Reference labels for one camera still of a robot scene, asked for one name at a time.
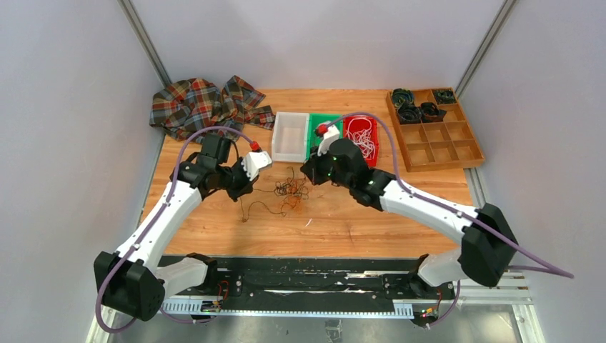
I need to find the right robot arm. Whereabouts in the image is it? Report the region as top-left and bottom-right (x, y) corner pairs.
(301, 139), (516, 298)

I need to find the plaid cloth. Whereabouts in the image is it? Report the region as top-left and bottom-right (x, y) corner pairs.
(149, 76), (276, 141)

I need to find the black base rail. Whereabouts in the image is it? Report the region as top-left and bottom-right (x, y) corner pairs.
(161, 255), (531, 327)

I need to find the white cable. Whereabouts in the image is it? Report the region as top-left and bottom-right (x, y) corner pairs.
(344, 116), (378, 161)

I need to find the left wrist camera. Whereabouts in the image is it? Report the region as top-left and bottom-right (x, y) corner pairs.
(241, 151), (273, 181)

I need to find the wooden compartment tray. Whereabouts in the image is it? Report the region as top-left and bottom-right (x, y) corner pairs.
(386, 87), (485, 172)

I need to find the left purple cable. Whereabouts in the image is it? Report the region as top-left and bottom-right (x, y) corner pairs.
(94, 126), (262, 334)

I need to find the black cable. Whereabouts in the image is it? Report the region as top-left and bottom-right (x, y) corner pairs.
(239, 165), (311, 224)

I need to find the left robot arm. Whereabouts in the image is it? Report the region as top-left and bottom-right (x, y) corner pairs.
(94, 133), (272, 321)

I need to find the black coiled roll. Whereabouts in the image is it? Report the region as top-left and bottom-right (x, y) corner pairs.
(397, 104), (422, 125)
(391, 88), (414, 109)
(419, 102), (447, 123)
(432, 89), (458, 105)

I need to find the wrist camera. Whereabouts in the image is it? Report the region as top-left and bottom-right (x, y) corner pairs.
(241, 151), (273, 181)
(315, 123), (341, 156)

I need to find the purple cable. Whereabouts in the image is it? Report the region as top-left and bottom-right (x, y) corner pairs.
(94, 126), (262, 334)
(324, 111), (575, 279)

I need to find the red plastic bin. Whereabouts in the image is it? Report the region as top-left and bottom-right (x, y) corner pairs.
(343, 115), (379, 167)

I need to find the white plastic bin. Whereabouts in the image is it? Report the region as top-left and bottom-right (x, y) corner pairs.
(271, 111), (309, 163)

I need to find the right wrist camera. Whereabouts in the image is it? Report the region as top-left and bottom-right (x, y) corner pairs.
(315, 123), (341, 156)

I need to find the green plastic bin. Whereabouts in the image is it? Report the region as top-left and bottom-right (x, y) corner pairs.
(305, 113), (339, 160)

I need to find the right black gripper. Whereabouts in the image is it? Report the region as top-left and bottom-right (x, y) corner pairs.
(301, 144), (352, 189)

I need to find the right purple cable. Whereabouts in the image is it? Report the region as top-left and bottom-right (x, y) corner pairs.
(324, 111), (575, 279)

